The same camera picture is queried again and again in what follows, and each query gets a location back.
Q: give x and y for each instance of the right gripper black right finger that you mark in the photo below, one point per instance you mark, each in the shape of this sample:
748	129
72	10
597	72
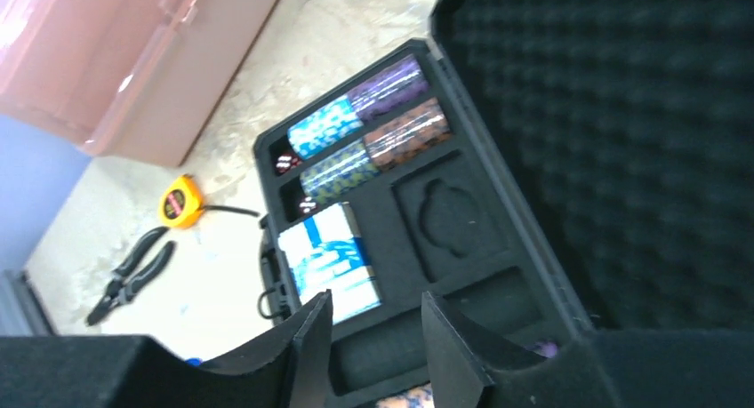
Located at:
470	366

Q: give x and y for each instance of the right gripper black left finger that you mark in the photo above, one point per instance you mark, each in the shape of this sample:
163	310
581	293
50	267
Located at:
285	366

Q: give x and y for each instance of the purple black poker chip roll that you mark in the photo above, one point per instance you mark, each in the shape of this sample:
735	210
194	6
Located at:
547	349

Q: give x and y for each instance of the orange blue poker chip roll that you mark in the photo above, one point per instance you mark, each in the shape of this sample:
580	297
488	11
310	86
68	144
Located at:
419	397

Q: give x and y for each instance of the blue Texas Hold'em card box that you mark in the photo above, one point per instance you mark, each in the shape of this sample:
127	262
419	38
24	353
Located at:
326	252

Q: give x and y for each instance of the black poker set case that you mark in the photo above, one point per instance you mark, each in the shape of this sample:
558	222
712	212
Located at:
599	179

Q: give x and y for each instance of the yellow tape measure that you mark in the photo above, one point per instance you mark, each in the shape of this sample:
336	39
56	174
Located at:
183	204

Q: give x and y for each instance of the red die right slot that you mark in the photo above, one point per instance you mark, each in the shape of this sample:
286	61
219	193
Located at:
307	205

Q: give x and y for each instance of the red die slot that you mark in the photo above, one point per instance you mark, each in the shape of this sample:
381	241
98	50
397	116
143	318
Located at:
286	161
307	205

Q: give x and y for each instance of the red die left slot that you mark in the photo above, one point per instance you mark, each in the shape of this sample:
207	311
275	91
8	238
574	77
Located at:
286	161

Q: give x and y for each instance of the pink translucent plastic storage box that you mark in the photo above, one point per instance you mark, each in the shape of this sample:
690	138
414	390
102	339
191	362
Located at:
132	78

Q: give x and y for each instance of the light blue poker chip roll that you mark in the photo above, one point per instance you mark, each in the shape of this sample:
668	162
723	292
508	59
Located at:
334	121

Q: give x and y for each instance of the brown black poker chip roll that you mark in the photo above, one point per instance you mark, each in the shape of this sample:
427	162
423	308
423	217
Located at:
405	137

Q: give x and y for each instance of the green blue poker chip roll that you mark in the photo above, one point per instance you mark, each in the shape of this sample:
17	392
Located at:
332	177

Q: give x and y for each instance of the lavender poker chip roll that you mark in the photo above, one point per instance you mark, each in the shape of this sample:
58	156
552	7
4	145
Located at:
392	87

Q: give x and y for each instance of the black grey wire stripper pliers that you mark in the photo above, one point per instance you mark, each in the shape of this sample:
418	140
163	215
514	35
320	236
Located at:
128	278

